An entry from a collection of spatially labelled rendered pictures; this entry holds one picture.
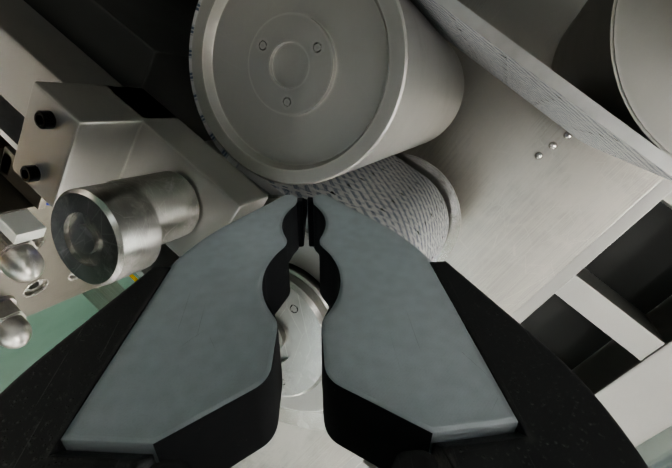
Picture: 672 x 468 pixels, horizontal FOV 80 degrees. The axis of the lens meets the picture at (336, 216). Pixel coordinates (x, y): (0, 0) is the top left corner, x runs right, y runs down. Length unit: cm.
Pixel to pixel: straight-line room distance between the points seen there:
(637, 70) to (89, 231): 22
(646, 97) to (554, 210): 34
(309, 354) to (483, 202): 36
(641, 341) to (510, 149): 27
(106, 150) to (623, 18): 23
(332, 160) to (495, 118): 34
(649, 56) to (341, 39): 12
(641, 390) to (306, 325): 49
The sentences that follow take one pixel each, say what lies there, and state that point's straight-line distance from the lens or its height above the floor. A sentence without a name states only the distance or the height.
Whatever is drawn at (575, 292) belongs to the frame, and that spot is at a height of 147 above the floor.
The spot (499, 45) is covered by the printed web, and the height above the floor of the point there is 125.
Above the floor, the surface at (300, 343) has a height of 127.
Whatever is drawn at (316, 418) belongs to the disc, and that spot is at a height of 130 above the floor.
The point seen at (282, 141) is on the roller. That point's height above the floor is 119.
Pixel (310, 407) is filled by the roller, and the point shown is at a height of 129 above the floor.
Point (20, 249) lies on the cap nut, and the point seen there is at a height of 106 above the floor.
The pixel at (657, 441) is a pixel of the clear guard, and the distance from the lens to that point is 71.
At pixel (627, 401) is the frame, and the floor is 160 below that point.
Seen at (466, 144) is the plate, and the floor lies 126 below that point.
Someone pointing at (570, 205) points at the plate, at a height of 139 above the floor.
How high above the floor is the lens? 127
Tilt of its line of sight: 9 degrees down
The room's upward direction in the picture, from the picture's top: 130 degrees clockwise
